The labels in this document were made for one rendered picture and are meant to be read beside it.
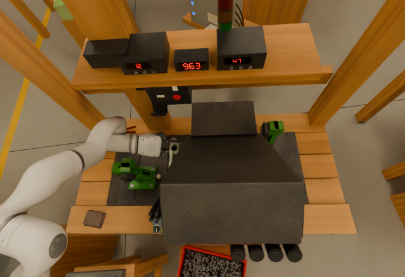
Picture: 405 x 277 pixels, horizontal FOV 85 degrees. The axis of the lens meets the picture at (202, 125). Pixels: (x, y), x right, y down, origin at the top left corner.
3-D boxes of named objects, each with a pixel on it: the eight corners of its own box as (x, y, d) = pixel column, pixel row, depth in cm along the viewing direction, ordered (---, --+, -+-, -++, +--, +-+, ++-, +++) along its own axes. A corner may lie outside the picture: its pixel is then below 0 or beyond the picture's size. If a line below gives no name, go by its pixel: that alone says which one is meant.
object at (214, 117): (249, 158, 130) (257, 134, 99) (197, 159, 132) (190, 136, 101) (246, 129, 138) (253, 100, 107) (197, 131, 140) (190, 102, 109)
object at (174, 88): (191, 105, 96) (187, 84, 82) (152, 106, 97) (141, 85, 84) (192, 81, 101) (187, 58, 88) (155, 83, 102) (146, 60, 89)
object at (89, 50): (132, 67, 80) (125, 53, 74) (92, 69, 81) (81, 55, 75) (135, 52, 83) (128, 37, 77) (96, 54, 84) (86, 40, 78)
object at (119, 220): (342, 234, 122) (357, 234, 109) (80, 233, 132) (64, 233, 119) (335, 207, 128) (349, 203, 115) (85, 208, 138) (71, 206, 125)
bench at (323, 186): (299, 234, 189) (354, 233, 111) (128, 234, 199) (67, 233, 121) (285, 156, 220) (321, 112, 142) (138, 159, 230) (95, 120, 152)
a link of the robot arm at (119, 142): (132, 129, 102) (131, 149, 104) (102, 127, 99) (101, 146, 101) (129, 134, 94) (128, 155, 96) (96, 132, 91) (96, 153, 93)
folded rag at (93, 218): (106, 212, 122) (104, 212, 119) (101, 229, 118) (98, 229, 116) (90, 209, 123) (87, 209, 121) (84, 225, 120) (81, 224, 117)
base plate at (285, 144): (308, 205, 118) (309, 204, 116) (107, 206, 125) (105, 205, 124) (293, 132, 137) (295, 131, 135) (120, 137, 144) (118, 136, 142)
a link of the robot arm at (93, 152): (57, 126, 70) (113, 113, 100) (58, 173, 74) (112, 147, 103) (82, 131, 69) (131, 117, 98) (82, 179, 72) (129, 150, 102)
